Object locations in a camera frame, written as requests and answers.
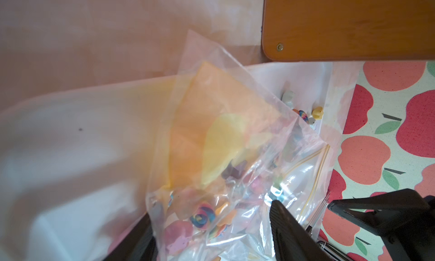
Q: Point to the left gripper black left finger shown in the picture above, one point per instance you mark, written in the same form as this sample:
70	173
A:
139	244

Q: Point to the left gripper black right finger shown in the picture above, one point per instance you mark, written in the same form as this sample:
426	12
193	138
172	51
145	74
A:
291	241

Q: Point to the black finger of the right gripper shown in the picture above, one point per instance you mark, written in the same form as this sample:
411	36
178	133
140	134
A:
403	219

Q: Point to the ziploc bag of candies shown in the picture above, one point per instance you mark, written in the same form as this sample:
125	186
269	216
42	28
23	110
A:
226	149

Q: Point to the poured candies pile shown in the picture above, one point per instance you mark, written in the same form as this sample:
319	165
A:
309	114

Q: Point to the white plastic tray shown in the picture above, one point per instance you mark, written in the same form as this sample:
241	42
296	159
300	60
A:
70	167

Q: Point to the wooden shelf rack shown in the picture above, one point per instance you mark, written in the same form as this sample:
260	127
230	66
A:
345	30

